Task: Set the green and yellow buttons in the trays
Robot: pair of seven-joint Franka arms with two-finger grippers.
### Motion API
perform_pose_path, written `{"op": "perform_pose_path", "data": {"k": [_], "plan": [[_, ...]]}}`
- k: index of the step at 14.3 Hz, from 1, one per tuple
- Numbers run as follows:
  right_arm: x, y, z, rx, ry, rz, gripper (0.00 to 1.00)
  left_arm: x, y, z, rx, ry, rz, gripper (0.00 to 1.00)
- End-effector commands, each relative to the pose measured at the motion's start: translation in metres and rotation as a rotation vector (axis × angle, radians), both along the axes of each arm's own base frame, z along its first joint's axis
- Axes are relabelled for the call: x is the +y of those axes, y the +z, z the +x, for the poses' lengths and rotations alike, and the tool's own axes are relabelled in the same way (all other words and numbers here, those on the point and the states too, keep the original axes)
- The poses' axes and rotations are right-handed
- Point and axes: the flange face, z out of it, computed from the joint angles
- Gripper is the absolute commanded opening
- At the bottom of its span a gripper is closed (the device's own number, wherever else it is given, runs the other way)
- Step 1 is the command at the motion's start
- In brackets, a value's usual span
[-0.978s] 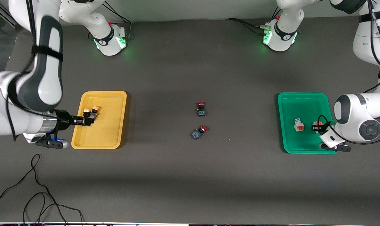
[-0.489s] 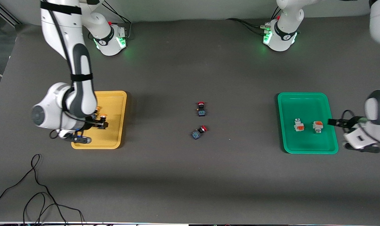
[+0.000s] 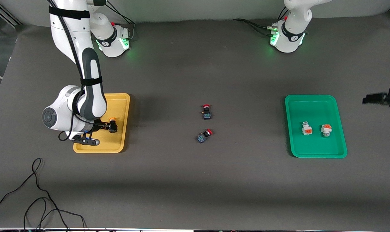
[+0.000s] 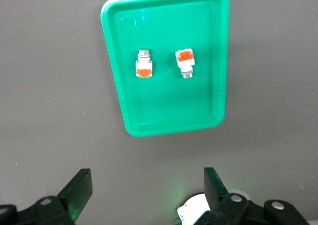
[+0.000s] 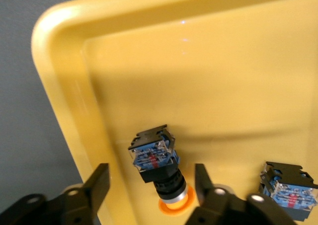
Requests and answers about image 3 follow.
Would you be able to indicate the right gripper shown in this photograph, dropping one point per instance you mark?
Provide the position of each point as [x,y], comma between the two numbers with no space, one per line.
[98,125]

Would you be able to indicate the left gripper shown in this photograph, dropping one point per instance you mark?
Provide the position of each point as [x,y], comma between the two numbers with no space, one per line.
[374,98]

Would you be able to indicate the yellow push button switch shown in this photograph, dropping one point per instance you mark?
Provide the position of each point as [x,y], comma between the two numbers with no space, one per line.
[112,120]

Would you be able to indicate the white orange switch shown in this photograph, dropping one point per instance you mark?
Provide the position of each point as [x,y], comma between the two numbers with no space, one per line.
[326,130]
[307,129]

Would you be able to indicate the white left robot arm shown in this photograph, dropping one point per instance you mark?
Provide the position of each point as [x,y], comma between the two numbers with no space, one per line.
[294,19]

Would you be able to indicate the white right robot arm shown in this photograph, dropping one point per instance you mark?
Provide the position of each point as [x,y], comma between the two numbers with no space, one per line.
[69,38]

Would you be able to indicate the yellow plastic tray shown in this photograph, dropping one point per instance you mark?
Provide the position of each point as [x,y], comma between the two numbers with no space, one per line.
[120,122]

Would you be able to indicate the green plastic tray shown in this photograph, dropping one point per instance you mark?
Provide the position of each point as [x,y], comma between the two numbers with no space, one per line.
[315,112]

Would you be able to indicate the red push button switch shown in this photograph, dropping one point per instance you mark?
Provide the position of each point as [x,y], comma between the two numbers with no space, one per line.
[204,136]
[206,112]

